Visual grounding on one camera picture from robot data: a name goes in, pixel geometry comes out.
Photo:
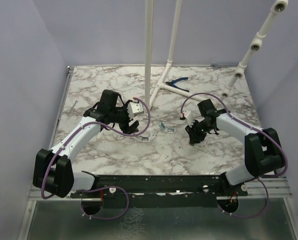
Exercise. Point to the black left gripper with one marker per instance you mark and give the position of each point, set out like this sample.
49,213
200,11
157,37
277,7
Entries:
133,128

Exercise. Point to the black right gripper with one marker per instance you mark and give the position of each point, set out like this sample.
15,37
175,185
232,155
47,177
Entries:
194,137

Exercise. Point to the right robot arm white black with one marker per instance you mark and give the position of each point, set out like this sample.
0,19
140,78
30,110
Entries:
262,147

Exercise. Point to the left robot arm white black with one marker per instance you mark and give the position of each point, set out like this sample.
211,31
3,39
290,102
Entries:
53,171

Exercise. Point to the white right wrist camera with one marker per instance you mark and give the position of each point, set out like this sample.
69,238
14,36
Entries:
188,117

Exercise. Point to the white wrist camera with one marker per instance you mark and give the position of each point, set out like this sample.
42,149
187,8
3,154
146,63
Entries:
135,109
188,117

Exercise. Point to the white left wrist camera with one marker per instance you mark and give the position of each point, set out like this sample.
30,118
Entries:
135,109

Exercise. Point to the aluminium rail frame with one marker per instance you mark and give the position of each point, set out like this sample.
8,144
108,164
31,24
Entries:
166,160

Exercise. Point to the white PVC pipe frame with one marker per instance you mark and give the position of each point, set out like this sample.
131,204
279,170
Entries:
205,32

